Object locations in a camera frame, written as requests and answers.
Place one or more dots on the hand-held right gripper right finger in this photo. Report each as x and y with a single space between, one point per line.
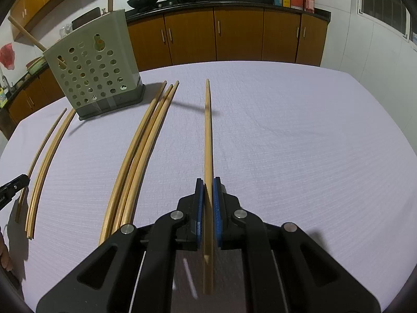
216 215

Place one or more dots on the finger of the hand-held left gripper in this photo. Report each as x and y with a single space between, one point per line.
18 182

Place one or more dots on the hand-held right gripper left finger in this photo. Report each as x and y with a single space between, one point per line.
199 215

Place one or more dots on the grey perforated utensil holder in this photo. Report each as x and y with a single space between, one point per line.
114 26

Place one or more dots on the person's left hand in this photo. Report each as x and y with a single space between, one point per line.
4 254

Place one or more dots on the yellow bottle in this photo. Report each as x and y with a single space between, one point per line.
2 97

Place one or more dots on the brown wooden sink cabinets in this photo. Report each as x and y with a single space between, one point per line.
32 94

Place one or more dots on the metal faucet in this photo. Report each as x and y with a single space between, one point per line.
6 81

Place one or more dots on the white tablecloth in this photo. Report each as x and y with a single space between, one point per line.
293 137

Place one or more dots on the green pot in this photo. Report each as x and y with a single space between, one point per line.
36 66

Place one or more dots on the red plastic bag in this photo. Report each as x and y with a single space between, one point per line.
6 55

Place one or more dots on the glass jar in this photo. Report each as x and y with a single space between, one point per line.
65 32

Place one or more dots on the brown wooden base cabinets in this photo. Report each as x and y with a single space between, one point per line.
241 36

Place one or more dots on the black kitchen countertop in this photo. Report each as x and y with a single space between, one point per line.
244 0

